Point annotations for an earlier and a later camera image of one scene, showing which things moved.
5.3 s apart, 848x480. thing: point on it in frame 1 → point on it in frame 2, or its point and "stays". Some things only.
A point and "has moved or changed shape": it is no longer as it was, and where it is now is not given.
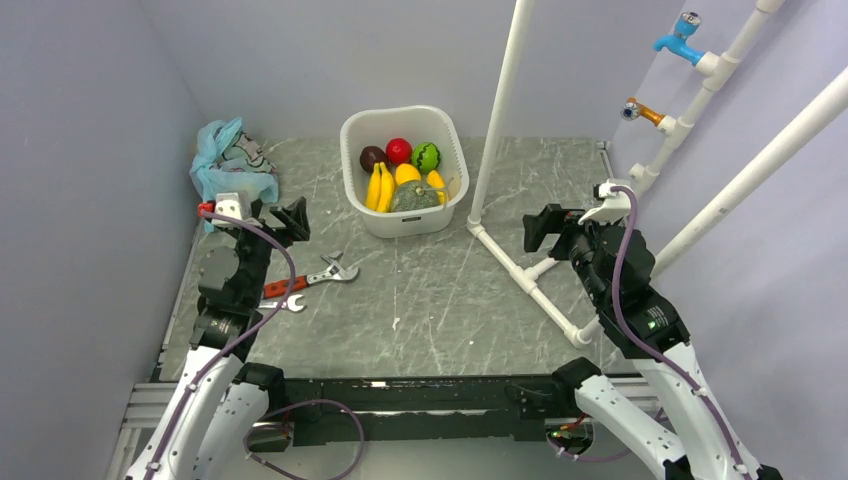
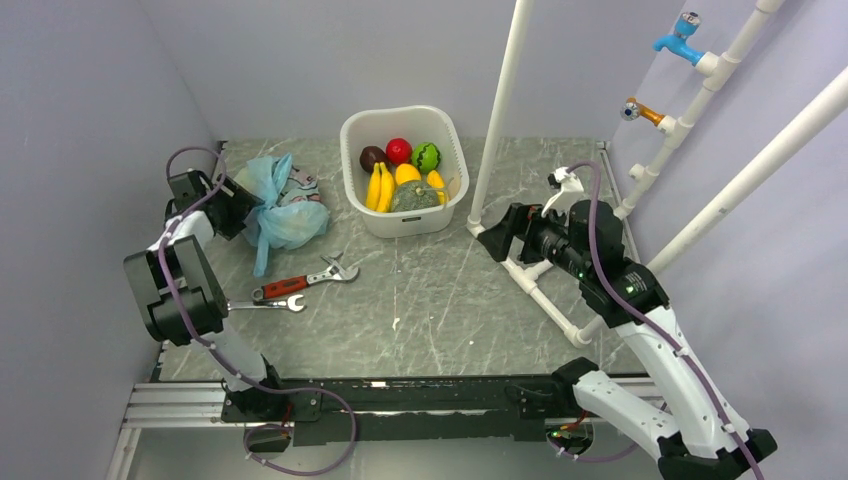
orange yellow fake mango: x=406 y=172 stays
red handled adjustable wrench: x=336 y=270 stays
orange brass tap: x=631 y=110 stays
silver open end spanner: x=291 y=303 stays
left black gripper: x=292 y=216 → x=242 y=202
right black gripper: x=551 y=218 → x=522 y=220
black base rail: x=336 y=412 stays
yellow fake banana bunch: x=380 y=192 stays
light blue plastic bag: x=230 y=160 has moved or changed shape
